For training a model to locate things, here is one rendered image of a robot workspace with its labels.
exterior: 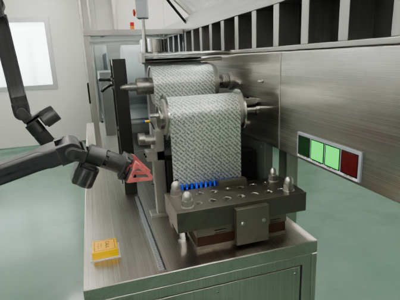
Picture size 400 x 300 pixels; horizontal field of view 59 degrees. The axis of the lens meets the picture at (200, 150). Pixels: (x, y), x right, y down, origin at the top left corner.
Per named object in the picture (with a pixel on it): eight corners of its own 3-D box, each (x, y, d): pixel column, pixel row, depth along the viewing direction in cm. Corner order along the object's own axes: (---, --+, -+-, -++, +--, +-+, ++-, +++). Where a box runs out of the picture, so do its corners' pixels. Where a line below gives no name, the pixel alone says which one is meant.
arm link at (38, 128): (22, 124, 136) (22, 125, 131) (38, 113, 138) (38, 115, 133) (34, 137, 139) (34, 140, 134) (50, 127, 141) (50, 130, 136)
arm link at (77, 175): (68, 147, 94) (65, 136, 102) (53, 184, 97) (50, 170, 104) (109, 159, 101) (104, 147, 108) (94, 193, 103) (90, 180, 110)
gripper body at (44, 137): (58, 140, 145) (46, 125, 142) (59, 144, 136) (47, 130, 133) (44, 149, 144) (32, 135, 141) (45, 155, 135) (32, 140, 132)
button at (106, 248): (92, 249, 103) (91, 241, 103) (116, 244, 105) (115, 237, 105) (93, 261, 97) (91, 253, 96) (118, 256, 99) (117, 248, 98)
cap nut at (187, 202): (179, 205, 99) (178, 190, 98) (191, 203, 100) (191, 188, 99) (183, 210, 96) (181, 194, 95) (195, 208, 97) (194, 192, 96)
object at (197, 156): (174, 189, 114) (170, 134, 109) (240, 180, 120) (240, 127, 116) (174, 190, 113) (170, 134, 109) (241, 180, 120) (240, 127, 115)
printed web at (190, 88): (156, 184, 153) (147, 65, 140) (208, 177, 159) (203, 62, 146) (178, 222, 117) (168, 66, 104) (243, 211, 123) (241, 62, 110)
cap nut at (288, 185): (280, 188, 108) (280, 174, 107) (290, 187, 109) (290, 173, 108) (286, 193, 105) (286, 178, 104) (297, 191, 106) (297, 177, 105)
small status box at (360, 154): (296, 155, 100) (296, 131, 98) (298, 155, 100) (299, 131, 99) (358, 183, 77) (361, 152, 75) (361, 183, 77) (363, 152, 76)
